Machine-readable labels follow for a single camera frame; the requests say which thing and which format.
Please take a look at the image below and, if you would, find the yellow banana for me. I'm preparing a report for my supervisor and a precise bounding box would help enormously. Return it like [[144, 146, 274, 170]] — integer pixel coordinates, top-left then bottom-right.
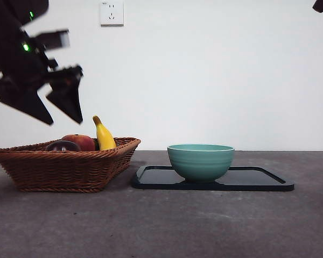
[[92, 115, 117, 151]]

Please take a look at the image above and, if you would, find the brown wicker basket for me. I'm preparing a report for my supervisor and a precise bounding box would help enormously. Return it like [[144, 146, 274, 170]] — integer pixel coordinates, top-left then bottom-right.
[[0, 137, 142, 193]]

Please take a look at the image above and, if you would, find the teal ceramic bowl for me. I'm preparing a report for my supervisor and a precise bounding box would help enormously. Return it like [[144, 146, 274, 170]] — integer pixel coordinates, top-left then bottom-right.
[[167, 144, 235, 184]]

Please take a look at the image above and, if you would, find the red yellow apple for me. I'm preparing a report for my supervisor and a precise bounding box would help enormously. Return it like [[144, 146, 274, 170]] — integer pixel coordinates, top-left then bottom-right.
[[61, 133, 96, 152]]

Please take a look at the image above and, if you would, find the dark rectangular tray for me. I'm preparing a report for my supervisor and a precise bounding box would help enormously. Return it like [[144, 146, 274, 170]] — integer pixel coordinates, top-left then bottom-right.
[[131, 164, 295, 192]]

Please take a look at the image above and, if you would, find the dark red plum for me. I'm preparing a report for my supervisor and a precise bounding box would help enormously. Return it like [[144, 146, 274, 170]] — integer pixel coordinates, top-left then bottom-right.
[[45, 140, 82, 152]]

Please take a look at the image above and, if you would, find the white wall socket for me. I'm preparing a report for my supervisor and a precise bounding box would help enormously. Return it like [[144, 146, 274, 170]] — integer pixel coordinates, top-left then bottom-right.
[[100, 0, 124, 27]]

